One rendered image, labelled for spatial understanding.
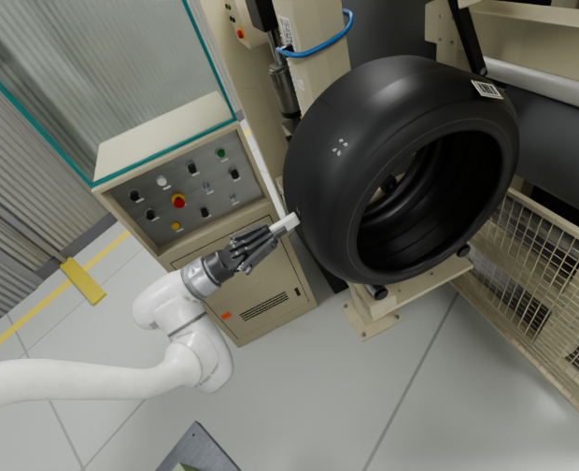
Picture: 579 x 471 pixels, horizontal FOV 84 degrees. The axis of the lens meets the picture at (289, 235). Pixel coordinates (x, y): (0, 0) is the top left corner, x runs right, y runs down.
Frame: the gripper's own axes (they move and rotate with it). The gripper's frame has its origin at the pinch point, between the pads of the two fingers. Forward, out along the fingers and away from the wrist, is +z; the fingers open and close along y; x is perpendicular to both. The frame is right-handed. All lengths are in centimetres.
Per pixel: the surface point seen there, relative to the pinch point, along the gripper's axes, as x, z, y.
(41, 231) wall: 60, -193, 229
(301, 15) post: -28.2, 29.2, 27.1
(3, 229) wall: 38, -205, 221
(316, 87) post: -11.5, 26.6, 27.1
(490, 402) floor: 129, 34, -31
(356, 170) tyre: -11.2, 17.3, -9.9
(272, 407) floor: 116, -59, 12
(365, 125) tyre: -16.2, 22.9, -6.5
